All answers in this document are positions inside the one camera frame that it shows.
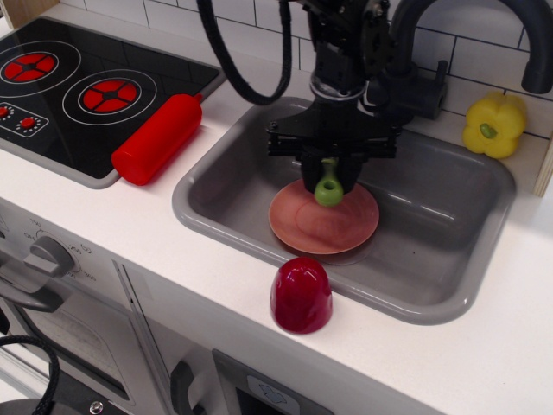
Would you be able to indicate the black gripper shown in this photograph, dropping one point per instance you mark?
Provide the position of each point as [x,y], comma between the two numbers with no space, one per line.
[332,130]

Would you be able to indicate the grey spatula green handle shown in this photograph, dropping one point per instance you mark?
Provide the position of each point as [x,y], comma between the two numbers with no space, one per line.
[328,190]

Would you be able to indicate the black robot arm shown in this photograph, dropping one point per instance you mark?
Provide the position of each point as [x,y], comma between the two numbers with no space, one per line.
[352,46]

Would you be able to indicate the pink plate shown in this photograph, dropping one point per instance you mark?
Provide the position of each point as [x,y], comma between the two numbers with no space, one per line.
[306,226]

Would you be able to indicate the grey sink basin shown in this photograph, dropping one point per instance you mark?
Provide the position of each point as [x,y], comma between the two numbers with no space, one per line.
[441,209]

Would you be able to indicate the dark grey faucet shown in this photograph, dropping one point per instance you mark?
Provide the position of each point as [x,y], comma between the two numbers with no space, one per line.
[400,93]

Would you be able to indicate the dark red cup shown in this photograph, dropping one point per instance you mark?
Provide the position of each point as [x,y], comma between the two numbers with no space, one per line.
[301,297]

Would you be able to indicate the red ketchup bottle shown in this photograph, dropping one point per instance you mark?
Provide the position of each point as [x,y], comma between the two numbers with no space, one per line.
[149,148]

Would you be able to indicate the yellow bell pepper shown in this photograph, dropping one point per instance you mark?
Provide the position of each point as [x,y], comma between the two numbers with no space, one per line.
[494,125]

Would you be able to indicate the wooden side panel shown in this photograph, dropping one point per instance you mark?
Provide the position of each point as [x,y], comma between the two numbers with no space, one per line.
[545,172]

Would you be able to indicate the black toy stove top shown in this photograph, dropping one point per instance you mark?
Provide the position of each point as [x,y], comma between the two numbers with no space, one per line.
[70,96]

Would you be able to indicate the grey oven knob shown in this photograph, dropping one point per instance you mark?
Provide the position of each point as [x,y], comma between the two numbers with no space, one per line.
[49,257]

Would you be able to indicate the dark grey dishwasher handle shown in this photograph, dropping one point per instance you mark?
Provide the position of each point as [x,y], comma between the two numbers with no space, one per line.
[181,379]

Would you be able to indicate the grey oven door handle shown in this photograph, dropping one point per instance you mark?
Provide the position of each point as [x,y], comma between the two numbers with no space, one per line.
[30,289]

